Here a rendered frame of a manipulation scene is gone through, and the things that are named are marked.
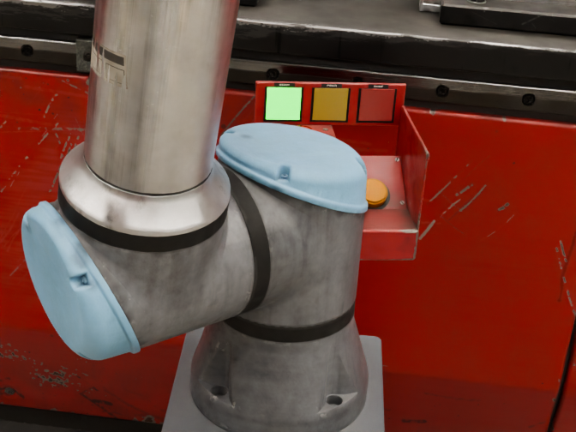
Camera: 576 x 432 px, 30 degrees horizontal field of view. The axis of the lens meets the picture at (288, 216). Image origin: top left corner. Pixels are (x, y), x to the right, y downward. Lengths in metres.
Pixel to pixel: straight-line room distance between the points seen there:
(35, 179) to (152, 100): 1.07
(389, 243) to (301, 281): 0.55
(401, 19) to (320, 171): 0.83
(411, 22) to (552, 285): 0.45
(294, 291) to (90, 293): 0.18
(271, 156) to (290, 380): 0.18
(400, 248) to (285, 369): 0.54
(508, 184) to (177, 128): 0.99
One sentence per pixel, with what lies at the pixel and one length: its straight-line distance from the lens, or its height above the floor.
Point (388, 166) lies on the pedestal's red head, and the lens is 1.43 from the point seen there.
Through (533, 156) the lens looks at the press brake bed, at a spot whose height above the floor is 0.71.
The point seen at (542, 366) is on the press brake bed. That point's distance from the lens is 1.77.
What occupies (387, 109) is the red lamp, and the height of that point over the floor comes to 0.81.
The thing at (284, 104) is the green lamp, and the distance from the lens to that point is 1.41.
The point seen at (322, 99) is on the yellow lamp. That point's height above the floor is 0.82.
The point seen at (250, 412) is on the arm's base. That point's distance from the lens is 0.86.
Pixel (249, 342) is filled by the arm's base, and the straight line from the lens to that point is 0.85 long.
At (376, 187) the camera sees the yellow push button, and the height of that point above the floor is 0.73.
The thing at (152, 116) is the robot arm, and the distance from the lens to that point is 0.65.
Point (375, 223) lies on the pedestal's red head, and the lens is 1.36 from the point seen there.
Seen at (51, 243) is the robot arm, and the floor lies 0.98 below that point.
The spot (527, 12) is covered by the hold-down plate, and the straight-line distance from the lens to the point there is 1.58.
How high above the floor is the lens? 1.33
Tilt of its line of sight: 28 degrees down
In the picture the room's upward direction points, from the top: 4 degrees clockwise
